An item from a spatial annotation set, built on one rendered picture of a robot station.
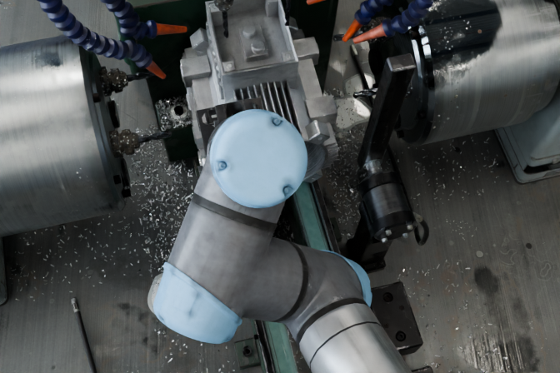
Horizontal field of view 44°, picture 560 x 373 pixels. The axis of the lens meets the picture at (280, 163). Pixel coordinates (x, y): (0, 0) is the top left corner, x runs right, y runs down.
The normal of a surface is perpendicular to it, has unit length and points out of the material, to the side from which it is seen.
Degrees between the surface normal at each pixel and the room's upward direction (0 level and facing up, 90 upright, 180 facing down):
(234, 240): 35
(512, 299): 0
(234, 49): 0
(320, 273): 44
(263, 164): 30
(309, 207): 0
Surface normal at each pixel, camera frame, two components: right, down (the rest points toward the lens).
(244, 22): 0.03, -0.44
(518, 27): 0.13, -0.04
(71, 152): 0.19, 0.27
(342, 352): -0.36, -0.54
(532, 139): -0.97, 0.21
